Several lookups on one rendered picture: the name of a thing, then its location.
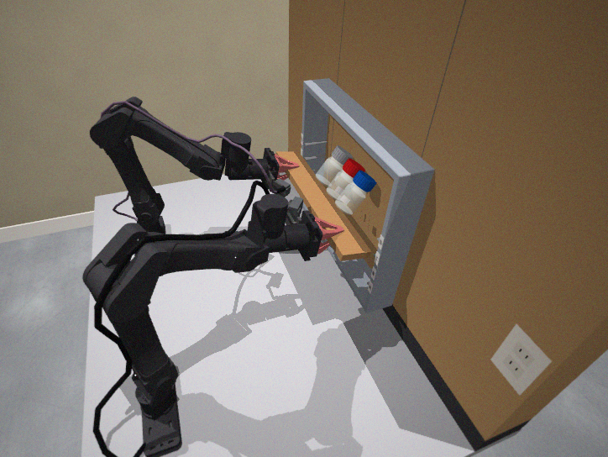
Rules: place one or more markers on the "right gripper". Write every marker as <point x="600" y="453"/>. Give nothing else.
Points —
<point x="305" y="234"/>

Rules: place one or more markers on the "grey rectangular rack frame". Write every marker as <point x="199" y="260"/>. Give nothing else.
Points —
<point x="412" y="177"/>

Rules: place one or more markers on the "white bottle with red cap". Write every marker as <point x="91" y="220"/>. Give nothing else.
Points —
<point x="343" y="178"/>

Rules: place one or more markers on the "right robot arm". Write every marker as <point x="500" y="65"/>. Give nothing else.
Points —
<point x="126" y="301"/>

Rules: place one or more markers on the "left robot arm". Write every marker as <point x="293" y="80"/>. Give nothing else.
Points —
<point x="202" y="160"/>

